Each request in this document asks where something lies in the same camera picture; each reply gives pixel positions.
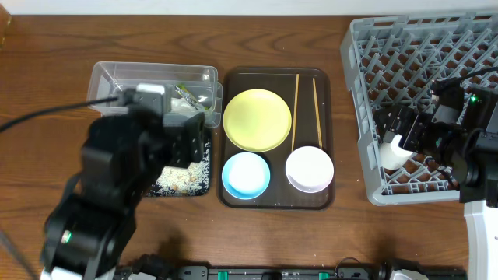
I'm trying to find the white tissue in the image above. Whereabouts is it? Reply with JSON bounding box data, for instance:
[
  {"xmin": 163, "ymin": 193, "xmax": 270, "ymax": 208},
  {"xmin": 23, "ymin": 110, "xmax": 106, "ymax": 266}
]
[{"xmin": 171, "ymin": 98, "xmax": 199, "ymax": 117}]

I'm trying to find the white plastic cup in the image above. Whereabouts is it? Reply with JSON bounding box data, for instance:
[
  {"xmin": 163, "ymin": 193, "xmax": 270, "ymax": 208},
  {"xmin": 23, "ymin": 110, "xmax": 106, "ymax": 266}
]
[{"xmin": 380, "ymin": 135, "xmax": 414, "ymax": 170}]

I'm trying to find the green snack wrapper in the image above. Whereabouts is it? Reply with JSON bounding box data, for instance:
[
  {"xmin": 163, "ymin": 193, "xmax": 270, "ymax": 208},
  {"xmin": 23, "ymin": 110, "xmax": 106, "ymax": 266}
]
[{"xmin": 174, "ymin": 85, "xmax": 211, "ymax": 114}]

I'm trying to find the light blue bowl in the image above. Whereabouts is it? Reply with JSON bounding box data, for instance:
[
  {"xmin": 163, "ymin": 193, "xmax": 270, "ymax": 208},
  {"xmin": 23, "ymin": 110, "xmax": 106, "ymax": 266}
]
[{"xmin": 222, "ymin": 152, "xmax": 271, "ymax": 200}]

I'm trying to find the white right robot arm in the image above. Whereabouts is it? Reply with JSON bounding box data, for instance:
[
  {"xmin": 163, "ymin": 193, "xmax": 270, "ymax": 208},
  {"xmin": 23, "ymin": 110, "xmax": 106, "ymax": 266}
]
[{"xmin": 373, "ymin": 67, "xmax": 497, "ymax": 279}]

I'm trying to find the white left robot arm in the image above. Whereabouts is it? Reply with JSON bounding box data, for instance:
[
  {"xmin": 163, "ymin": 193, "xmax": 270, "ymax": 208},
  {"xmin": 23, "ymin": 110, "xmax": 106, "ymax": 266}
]
[{"xmin": 40, "ymin": 84, "xmax": 205, "ymax": 279}]

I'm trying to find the rice food waste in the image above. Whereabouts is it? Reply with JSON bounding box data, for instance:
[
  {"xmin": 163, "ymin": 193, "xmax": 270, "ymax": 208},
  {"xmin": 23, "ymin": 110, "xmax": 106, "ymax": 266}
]
[{"xmin": 149, "ymin": 142, "xmax": 212, "ymax": 196}]

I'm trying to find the black waste tray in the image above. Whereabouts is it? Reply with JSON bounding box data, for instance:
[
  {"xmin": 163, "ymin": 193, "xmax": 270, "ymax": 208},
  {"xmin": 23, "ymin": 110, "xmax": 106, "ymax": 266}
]
[{"xmin": 143, "ymin": 125, "xmax": 213, "ymax": 198}]

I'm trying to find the grey dishwasher rack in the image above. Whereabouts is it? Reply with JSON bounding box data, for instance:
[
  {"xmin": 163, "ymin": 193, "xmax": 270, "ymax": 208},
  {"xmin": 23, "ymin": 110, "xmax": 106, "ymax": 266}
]
[{"xmin": 340, "ymin": 12, "xmax": 497, "ymax": 206}]

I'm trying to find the clear plastic container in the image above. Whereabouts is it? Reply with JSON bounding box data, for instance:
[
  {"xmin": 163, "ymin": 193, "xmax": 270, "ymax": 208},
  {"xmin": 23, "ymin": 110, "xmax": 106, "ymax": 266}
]
[{"xmin": 87, "ymin": 61, "xmax": 223, "ymax": 128}]

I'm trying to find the yellow plate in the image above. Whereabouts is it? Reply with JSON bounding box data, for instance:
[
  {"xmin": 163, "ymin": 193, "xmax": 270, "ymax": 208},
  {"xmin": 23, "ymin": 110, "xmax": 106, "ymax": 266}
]
[{"xmin": 223, "ymin": 89, "xmax": 292, "ymax": 152}]

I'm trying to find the right wooden chopstick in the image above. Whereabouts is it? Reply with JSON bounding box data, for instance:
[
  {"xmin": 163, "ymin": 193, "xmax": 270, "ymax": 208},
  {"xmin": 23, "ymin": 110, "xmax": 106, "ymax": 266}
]
[{"xmin": 312, "ymin": 78, "xmax": 323, "ymax": 149}]

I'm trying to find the wooden chopstick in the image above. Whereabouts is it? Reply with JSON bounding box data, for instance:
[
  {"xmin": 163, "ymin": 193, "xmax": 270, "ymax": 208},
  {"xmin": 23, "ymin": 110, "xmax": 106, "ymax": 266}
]
[
  {"xmin": 291, "ymin": 73, "xmax": 300, "ymax": 152},
  {"xmin": 312, "ymin": 78, "xmax": 323, "ymax": 149}
]

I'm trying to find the white bowl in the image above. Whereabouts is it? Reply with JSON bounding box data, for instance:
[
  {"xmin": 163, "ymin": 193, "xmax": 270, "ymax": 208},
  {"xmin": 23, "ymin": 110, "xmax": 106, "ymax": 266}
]
[{"xmin": 285, "ymin": 146, "xmax": 335, "ymax": 194}]

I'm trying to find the dark brown serving tray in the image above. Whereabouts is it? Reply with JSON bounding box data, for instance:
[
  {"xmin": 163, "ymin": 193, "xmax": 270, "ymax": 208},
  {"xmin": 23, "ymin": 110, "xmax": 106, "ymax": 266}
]
[{"xmin": 218, "ymin": 67, "xmax": 335, "ymax": 211}]

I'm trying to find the left wooden chopstick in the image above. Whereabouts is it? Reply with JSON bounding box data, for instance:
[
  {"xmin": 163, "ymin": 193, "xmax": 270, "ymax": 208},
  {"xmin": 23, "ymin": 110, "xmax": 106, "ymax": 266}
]
[{"xmin": 291, "ymin": 73, "xmax": 300, "ymax": 152}]

